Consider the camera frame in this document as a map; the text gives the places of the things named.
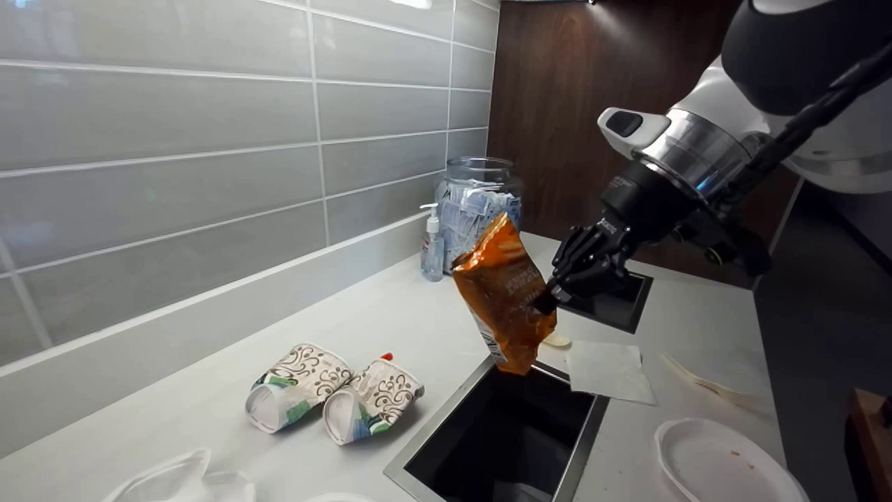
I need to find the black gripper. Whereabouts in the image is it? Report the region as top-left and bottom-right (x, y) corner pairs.
(529, 162), (693, 317)

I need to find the orange snack packet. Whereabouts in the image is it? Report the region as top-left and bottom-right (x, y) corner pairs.
(452, 212), (559, 377)

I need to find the white paper napkin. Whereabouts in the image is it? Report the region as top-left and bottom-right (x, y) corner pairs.
(565, 335), (656, 403)

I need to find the glass jar of blue packets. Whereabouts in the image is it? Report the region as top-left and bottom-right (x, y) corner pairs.
(433, 154), (523, 278)

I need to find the small clear pump bottle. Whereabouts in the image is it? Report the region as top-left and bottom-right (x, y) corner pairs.
(419, 201), (448, 283)

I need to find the empty white paper plate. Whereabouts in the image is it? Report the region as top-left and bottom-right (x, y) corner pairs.
(653, 414), (812, 502)

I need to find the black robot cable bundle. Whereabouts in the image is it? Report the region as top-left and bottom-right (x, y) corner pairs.
(692, 39), (892, 218)

